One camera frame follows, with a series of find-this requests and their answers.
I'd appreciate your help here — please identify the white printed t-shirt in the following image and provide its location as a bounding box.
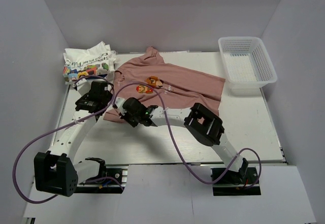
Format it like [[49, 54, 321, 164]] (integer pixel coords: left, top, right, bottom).
[[63, 42, 118, 84]]

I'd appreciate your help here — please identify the pink printed t-shirt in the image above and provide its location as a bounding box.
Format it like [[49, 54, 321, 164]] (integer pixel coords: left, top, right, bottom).
[[113, 47, 225, 114]]

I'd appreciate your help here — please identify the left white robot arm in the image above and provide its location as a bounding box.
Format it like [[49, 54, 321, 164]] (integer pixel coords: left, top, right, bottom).
[[34, 81, 113, 197]]

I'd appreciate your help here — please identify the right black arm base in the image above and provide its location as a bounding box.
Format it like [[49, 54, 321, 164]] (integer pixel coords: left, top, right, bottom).
[[212, 167, 261, 197]]

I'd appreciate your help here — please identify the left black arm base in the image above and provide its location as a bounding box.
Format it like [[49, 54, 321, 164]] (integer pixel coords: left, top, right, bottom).
[[75, 166, 128, 194]]

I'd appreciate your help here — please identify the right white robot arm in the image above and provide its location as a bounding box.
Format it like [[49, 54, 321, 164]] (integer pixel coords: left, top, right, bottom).
[[113, 97, 248, 184]]

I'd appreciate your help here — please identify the white plastic mesh basket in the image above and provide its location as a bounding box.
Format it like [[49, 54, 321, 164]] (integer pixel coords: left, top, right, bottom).
[[218, 37, 277, 90]]

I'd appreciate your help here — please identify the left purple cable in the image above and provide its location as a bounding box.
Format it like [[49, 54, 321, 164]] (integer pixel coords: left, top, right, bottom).
[[13, 75, 125, 204]]

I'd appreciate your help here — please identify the purple cable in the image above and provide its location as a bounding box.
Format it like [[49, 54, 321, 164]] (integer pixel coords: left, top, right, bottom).
[[111, 82, 263, 189], [13, 75, 125, 204]]

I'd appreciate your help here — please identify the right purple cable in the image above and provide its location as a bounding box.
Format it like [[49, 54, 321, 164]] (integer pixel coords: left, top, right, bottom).
[[111, 82, 263, 189]]

